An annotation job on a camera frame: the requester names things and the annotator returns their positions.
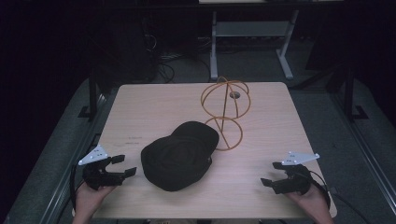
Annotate thin black floor cable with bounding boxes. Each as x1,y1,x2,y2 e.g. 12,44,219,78
330,188,373,224

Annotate orange wire hat stand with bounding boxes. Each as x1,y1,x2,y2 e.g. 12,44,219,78
200,76,252,152

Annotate tangle of floor cables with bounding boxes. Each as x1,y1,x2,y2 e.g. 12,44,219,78
141,32,213,84

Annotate black cap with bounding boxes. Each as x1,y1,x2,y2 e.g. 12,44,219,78
140,120,220,192

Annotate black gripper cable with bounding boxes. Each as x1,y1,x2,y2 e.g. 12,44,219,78
307,169,332,210
69,163,94,213

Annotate white metal desk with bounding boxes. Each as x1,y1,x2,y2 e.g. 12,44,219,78
198,0,344,81

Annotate person's left hand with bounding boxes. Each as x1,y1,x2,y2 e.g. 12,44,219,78
72,181,117,224

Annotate black metal post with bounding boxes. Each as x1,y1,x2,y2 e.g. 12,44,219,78
342,66,370,123
78,69,102,120

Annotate aluminium frame rail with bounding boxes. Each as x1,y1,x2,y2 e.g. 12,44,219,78
38,92,108,224
328,91,396,216

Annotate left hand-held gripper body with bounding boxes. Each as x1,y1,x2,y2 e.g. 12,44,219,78
78,144,124,191

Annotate person's right hand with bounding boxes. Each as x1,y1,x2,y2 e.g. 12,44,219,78
285,183,334,224

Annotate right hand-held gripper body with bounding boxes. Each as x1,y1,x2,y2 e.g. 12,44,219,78
270,151,320,195

